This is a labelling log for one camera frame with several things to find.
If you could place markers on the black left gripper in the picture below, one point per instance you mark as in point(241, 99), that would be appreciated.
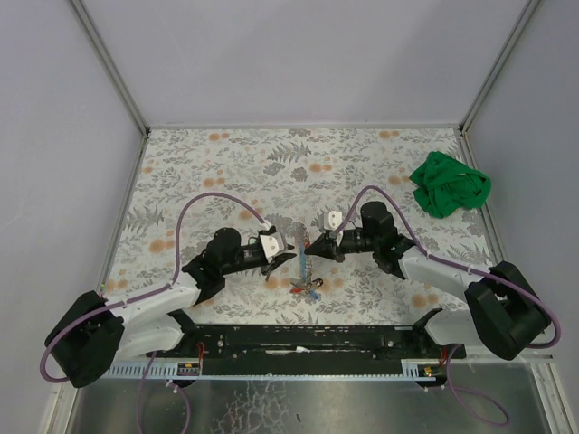
point(262, 261)

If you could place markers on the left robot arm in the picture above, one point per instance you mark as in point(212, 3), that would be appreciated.
point(97, 332)

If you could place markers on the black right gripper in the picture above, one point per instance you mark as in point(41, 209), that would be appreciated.
point(333, 246)

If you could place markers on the floral table mat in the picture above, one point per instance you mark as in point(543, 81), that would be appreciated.
point(193, 182)

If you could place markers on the green crumpled cloth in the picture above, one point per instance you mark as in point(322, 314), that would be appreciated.
point(444, 185)

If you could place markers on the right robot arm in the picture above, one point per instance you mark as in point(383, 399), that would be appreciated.
point(501, 312)

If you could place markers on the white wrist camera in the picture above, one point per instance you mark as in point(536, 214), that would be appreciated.
point(332, 221)
point(272, 242)

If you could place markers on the grey crescent keyring holder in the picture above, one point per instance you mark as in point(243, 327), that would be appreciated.
point(304, 285)

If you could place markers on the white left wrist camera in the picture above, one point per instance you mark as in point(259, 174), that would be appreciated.
point(272, 242)

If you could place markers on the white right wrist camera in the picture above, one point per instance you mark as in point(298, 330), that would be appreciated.
point(332, 221)

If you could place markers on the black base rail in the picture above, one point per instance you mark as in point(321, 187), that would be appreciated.
point(305, 350)

